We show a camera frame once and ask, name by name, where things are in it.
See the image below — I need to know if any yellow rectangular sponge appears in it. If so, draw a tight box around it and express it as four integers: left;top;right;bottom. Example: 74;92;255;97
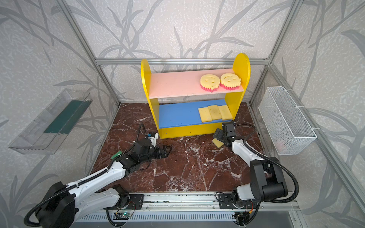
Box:
218;105;233;121

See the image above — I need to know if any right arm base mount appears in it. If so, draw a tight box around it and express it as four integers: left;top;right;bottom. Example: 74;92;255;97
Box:
215;192;253;210

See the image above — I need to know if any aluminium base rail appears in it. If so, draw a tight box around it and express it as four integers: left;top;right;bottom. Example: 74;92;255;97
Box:
61;192;303;221

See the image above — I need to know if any orange sponge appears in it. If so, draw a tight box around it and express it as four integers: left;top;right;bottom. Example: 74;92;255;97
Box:
198;107;213;123

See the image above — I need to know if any yellow pink blue shelf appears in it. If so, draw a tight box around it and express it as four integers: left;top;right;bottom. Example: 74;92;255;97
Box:
141;53;251;139

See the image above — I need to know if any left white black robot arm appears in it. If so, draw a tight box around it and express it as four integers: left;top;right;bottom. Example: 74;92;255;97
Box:
23;124;172;228

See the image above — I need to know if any clear plastic wall bin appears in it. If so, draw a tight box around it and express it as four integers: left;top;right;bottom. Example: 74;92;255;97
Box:
9;89;93;155

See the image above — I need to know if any yellow smiley sponge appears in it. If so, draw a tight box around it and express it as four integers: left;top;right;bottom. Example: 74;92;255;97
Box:
220;73;241;90
200;74;221;92

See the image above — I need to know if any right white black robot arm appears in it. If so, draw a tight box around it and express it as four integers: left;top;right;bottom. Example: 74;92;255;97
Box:
213;121;299;204

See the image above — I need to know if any white wire mesh basket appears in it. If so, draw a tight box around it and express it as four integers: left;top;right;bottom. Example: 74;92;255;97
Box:
259;86;317;155

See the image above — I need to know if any green circuit board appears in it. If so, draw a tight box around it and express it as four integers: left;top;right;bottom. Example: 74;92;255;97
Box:
114;212;133;220

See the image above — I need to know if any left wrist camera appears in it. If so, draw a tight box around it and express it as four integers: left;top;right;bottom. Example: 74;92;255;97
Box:
147;132;159;148

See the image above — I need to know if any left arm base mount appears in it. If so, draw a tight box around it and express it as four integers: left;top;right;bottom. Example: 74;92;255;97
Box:
116;194;144;210

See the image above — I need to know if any green sponge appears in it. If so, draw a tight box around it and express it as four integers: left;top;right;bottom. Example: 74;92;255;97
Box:
111;151;123;160
212;138;224;148

